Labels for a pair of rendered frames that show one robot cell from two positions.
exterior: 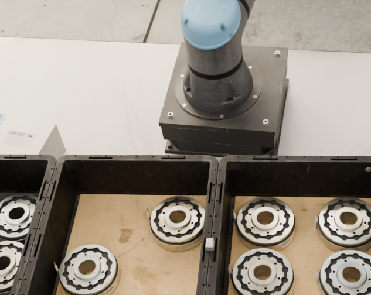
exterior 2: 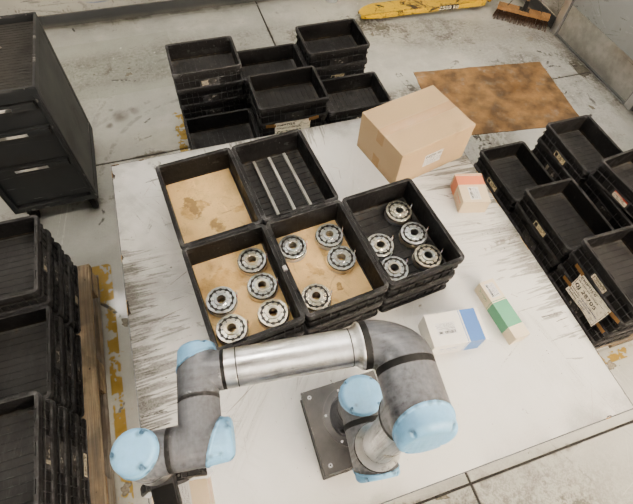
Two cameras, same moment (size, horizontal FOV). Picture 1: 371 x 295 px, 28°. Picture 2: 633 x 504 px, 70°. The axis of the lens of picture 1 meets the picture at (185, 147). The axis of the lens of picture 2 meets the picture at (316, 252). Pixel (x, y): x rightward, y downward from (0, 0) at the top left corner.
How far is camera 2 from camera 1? 1.39 m
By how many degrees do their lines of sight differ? 68
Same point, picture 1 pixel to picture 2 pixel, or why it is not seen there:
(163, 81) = not seen: hidden behind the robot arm
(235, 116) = (329, 394)
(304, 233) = (253, 321)
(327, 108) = (285, 463)
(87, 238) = (356, 278)
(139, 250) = (327, 282)
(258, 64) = (338, 448)
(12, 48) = (540, 426)
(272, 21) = not seen: outside the picture
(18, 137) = (447, 329)
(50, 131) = (432, 340)
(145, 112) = not seen: hidden behind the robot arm
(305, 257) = (248, 309)
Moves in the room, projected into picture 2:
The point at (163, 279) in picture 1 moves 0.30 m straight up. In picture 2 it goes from (308, 273) to (311, 224)
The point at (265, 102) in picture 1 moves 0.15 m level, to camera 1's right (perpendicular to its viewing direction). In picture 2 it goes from (317, 414) to (276, 446)
